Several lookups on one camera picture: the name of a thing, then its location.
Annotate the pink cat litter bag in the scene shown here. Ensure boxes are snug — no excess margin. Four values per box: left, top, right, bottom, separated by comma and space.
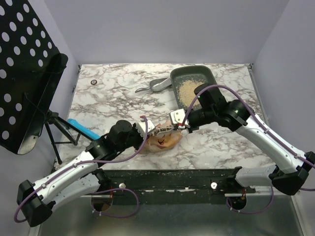
139, 130, 183, 154

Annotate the dark grey litter tray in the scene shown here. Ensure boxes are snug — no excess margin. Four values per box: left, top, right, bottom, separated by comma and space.
170, 65, 217, 110

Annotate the silver metal scoop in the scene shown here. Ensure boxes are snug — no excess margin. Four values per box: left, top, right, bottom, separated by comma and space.
135, 78, 172, 93

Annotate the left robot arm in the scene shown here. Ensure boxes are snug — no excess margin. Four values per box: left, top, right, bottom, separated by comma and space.
13, 116, 155, 227

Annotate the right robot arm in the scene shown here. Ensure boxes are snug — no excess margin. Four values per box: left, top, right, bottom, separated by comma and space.
183, 83, 315, 196

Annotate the beige litter pile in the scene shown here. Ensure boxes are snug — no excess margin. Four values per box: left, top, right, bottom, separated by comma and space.
177, 80, 205, 109

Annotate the black perforated music stand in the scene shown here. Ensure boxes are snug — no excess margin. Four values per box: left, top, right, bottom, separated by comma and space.
0, 0, 80, 165

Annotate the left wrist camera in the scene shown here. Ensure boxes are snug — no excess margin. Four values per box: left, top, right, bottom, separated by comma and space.
136, 116, 156, 138

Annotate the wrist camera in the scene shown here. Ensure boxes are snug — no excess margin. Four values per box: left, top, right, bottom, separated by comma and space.
136, 116, 156, 138
169, 109, 190, 130

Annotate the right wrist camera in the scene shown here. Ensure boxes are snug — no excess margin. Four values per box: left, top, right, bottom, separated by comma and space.
169, 109, 190, 130

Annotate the blue plastic handle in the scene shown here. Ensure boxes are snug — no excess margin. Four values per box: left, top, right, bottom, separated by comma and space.
67, 118, 100, 140

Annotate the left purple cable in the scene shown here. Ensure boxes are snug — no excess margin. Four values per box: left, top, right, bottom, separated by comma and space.
14, 117, 150, 223

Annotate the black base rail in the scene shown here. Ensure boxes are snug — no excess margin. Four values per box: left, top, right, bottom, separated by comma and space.
83, 168, 279, 206

